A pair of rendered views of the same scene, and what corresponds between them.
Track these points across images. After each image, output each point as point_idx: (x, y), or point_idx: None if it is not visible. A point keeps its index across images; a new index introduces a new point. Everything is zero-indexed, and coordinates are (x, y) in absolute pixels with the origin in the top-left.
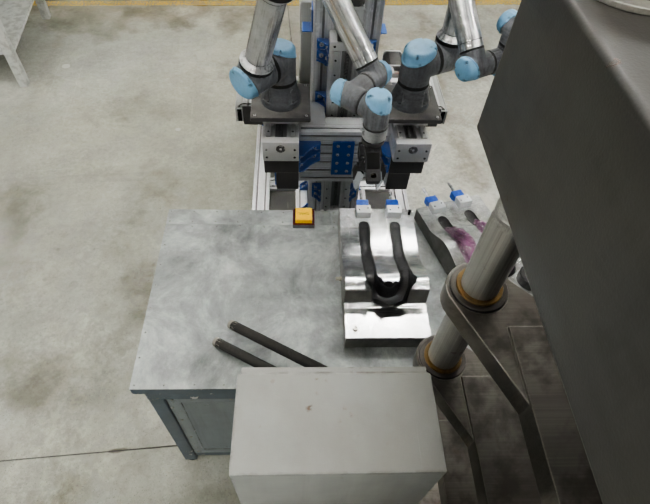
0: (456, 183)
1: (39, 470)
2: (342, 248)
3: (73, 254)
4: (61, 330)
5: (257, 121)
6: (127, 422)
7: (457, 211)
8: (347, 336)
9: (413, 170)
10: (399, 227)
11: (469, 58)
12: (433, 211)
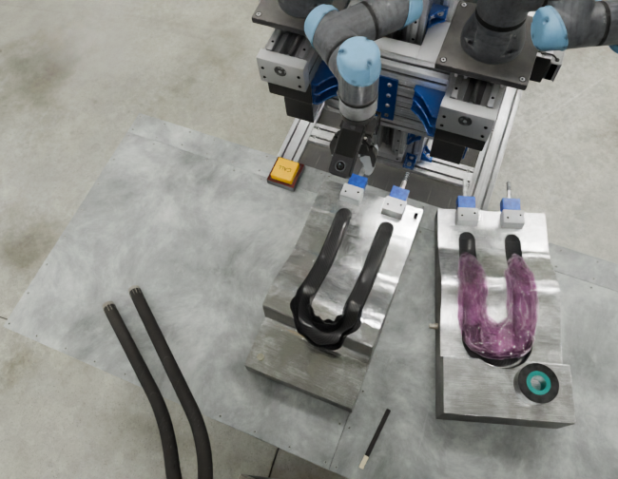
0: (601, 146)
1: (3, 332)
2: (299, 239)
3: (106, 112)
4: (67, 195)
5: (260, 24)
6: None
7: (496, 232)
8: (246, 363)
9: (470, 144)
10: (391, 233)
11: (554, 12)
12: (457, 221)
